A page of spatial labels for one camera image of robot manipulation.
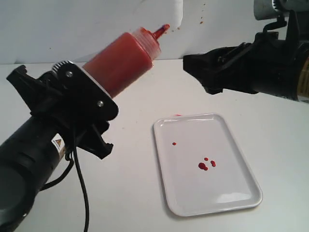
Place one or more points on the red sauce drops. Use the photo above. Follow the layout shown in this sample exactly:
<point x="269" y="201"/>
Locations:
<point x="204" y="165"/>

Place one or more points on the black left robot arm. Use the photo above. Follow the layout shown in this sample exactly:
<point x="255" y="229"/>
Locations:
<point x="27" y="160"/>

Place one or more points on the red sauce squeeze bottle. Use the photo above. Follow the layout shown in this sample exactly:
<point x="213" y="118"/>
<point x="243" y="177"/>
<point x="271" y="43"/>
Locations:
<point x="126" y="59"/>

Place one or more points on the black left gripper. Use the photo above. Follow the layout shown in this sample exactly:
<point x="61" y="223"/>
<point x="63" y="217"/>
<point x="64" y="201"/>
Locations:
<point x="82" y="118"/>

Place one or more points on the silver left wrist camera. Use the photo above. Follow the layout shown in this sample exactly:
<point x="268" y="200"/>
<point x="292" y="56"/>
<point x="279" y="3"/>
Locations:
<point x="78" y="78"/>

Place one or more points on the white rectangular plastic tray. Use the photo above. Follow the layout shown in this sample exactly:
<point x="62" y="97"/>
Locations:
<point x="182" y="142"/>

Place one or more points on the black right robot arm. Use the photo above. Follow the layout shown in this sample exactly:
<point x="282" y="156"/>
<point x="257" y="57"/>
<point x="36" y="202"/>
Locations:
<point x="241" y="65"/>

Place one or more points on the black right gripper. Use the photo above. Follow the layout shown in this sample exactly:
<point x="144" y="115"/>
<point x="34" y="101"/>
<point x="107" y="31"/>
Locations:
<point x="275" y="62"/>

